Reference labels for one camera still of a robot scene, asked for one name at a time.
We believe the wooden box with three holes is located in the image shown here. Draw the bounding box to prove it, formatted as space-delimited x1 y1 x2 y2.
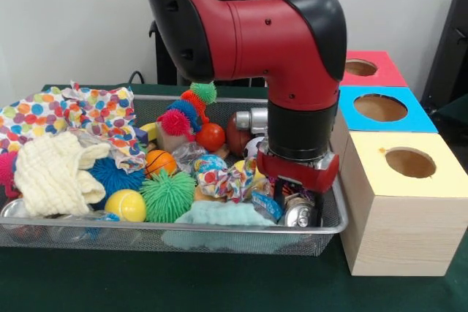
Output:
331 50 468 277

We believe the multicolour spiky caterpillar toy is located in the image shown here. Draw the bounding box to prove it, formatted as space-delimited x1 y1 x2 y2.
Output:
156 81 217 141

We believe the black office chair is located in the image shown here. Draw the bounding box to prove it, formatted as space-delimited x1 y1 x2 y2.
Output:
420 0 468 115

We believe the silver drink can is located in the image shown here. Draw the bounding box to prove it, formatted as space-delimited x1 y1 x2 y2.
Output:
283 197 317 228

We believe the mint green waffle cloth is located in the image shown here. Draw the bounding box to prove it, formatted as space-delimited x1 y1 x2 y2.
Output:
175 200 277 227

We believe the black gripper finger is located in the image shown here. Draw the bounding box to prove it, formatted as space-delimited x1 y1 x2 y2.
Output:
273 176 285 206
313 191 325 227

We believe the orange toy basketball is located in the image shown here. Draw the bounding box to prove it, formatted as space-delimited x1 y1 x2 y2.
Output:
145 149 178 178

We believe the colourful polka dot cloth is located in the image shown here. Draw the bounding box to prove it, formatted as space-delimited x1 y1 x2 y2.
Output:
0 87 70 154
61 80 149 172
196 158 265 204

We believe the cream waffle cloth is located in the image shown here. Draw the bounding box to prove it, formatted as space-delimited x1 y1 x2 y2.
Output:
14 132 113 217

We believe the shallow clear mesh bin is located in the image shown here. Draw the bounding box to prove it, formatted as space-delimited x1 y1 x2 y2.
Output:
0 91 348 257

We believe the black cable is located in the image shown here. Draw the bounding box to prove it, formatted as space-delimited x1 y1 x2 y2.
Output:
127 69 146 86

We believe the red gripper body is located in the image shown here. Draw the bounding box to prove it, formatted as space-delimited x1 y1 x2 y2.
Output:
255 149 340 193

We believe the green spiky puffer ball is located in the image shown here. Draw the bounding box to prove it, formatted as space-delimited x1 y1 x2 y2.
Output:
140 170 197 224

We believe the yellow tennis ball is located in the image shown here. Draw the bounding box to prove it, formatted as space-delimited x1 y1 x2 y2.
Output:
105 189 147 222

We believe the green cloth side table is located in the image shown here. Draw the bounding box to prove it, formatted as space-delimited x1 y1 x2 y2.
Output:
434 91 468 134

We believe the crushed clear water bottle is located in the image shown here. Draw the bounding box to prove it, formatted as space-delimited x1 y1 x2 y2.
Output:
250 189 284 224

